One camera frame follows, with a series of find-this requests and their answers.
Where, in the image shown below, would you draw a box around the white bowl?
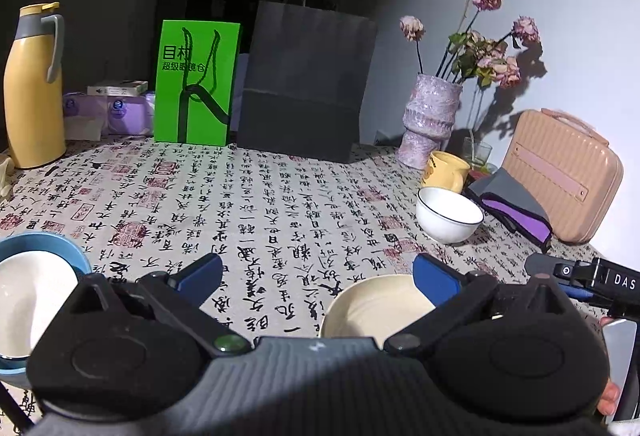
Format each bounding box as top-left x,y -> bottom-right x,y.
0,251 -> 78,359
416,187 -> 484,244

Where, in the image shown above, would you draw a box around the blue bowl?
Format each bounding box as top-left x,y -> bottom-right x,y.
1,231 -> 91,388

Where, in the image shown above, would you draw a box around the person's right hand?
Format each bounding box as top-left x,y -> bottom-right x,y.
594,314 -> 622,417

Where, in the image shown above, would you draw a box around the calligraphy print tablecloth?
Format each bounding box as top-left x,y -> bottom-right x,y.
0,135 -> 640,426

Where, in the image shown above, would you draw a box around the grey purple cloth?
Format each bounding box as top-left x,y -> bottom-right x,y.
464,167 -> 552,253

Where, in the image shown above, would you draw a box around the pink small suitcase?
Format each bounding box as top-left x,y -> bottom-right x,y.
502,109 -> 624,244

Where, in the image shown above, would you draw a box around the yellow mug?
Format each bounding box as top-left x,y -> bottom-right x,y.
421,151 -> 471,193

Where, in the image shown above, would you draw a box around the clear drinking glass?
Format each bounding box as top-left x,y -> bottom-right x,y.
462,130 -> 492,174

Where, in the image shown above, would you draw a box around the purple textured vase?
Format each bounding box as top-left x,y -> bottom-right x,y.
397,74 -> 462,170

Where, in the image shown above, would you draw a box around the purple tissue pack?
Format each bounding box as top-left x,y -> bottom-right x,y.
62,92 -> 155,141

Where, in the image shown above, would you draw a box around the green paper bag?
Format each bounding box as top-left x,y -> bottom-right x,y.
154,20 -> 241,147

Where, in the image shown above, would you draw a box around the white small box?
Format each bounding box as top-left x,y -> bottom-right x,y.
87,80 -> 149,97

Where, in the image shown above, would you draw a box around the white rubber gloves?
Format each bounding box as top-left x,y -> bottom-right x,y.
0,154 -> 15,199

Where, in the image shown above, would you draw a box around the dried pink roses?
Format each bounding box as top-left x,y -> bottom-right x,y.
398,0 -> 542,90

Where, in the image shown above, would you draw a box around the black paper bag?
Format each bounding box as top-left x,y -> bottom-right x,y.
236,0 -> 376,163

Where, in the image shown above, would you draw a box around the yellow thermos jug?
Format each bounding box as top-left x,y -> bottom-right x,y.
3,2 -> 66,170

